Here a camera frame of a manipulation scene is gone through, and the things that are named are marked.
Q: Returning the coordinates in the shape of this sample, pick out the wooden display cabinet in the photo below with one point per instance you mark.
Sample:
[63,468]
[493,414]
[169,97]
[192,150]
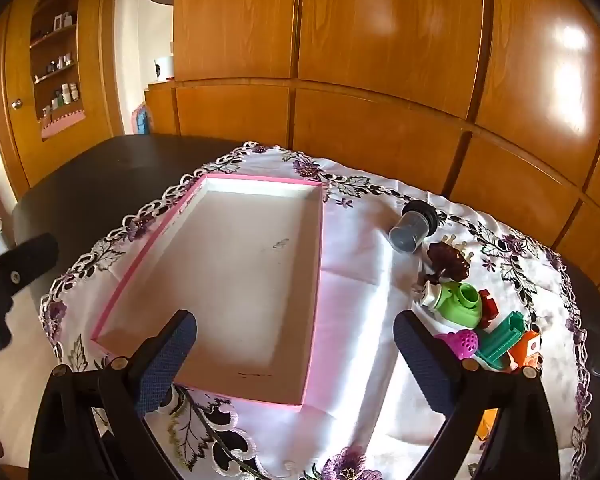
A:
[97,60]

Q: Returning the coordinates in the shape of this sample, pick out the grey jar with black lid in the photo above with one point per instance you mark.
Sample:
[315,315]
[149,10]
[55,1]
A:
[410,232]

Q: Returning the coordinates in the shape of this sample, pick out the pink lace shelf trim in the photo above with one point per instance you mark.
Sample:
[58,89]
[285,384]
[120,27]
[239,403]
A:
[62,122]

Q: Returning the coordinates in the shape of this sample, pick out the yellow toy piece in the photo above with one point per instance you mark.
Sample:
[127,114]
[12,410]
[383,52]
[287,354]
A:
[487,422]

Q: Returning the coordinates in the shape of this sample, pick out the group of small bottles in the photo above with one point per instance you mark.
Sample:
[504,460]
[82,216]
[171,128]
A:
[65,92]

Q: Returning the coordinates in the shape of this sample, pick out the wooden wardrobe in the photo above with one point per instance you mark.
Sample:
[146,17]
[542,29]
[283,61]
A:
[380,35]

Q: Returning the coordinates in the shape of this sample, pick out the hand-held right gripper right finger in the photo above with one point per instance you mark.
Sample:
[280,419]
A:
[425,360]

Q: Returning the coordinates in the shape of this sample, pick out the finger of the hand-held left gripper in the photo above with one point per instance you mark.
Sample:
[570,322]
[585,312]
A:
[27,260]

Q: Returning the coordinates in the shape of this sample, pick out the brown hair comb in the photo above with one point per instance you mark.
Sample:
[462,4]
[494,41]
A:
[447,262]

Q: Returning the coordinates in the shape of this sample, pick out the white embroidered floral tablecloth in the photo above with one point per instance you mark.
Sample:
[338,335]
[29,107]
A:
[360,240]

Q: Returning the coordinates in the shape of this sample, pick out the pink cardboard box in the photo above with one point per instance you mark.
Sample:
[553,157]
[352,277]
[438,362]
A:
[240,270]

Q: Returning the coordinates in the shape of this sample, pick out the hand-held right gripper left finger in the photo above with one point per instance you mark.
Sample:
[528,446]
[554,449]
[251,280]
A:
[165,360]

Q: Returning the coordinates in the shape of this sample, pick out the green plastic toy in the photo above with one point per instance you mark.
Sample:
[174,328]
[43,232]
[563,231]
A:
[455,302]

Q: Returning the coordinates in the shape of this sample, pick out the red toy block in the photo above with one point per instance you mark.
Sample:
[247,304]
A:
[489,310]

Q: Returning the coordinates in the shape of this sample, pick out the teal plastic clip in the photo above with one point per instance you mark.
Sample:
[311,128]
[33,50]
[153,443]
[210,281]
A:
[497,342]

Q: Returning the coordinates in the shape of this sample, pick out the magenta perforated toy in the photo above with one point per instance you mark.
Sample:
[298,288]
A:
[464,342]

